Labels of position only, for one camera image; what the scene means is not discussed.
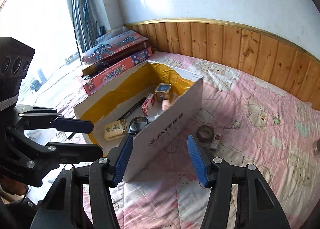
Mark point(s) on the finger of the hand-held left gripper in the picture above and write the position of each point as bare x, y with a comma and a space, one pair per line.
75, 125
75, 150

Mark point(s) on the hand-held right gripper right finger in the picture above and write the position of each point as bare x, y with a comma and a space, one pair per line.
196, 161

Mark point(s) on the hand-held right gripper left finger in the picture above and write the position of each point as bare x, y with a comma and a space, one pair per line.
123, 159

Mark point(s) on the brown tape roll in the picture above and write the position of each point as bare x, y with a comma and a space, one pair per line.
211, 136

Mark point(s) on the gold tissue pack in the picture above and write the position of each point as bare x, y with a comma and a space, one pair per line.
115, 129

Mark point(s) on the black magnifying glass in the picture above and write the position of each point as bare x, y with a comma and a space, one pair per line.
132, 127

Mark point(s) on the white cardboard box yellow lining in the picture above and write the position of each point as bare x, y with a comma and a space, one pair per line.
165, 129

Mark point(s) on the black marker pen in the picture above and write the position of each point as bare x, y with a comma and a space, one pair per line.
135, 107

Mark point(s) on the small red white box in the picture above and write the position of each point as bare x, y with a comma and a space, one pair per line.
148, 105

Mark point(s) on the small blue tin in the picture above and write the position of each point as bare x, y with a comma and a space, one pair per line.
162, 88

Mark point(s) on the small printed card box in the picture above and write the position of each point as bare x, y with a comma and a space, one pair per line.
217, 141

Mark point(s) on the long orange toy box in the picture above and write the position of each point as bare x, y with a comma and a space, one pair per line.
110, 76

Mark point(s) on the pink bear printed blanket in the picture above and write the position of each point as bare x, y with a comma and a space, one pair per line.
250, 119

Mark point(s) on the dark red robot toy box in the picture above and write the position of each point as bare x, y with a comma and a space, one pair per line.
112, 48

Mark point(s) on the dark metal rods bundle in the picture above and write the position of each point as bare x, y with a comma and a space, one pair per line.
85, 6

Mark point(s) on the glass bottle metal cap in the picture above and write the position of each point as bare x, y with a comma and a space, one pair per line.
317, 149

